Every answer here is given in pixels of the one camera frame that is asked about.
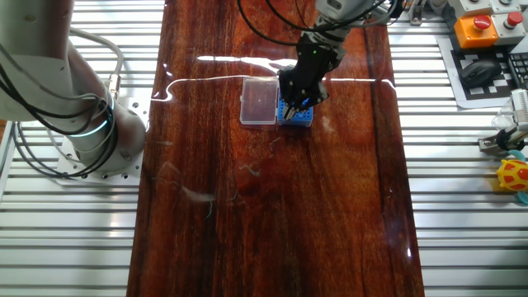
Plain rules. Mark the checkerboard marker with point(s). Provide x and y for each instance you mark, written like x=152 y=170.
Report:
x=482 y=97

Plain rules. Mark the black keyboard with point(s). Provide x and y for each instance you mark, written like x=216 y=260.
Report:
x=519 y=68

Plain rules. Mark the long silver depth camera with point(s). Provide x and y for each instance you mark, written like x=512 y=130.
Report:
x=520 y=109

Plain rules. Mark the large glossy wooden board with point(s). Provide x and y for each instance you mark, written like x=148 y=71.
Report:
x=268 y=206

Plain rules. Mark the black computer mouse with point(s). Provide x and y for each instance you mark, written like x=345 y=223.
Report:
x=480 y=72

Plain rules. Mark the small silver camera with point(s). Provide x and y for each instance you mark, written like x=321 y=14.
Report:
x=504 y=140

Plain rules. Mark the blue pipette tip holder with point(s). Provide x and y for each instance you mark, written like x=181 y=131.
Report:
x=304 y=119

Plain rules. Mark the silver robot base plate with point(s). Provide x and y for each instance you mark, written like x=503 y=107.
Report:
x=131 y=171

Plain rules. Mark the small silver bracket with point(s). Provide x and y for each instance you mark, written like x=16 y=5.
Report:
x=416 y=16

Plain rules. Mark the clear plastic box lid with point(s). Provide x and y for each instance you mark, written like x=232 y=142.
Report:
x=259 y=101

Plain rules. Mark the clear plastic piece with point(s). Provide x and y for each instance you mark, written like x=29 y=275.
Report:
x=501 y=119

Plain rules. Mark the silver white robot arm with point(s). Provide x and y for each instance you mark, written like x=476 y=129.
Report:
x=37 y=62

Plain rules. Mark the red button orange box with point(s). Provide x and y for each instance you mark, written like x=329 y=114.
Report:
x=474 y=35

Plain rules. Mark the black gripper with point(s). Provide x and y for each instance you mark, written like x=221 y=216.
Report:
x=315 y=62

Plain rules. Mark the yellow red toy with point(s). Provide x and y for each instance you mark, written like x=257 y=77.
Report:
x=513 y=175

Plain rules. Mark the gray box red button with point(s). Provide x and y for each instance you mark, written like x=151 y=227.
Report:
x=509 y=33

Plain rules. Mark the gray box black knob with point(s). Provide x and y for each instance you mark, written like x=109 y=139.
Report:
x=507 y=5
x=470 y=7

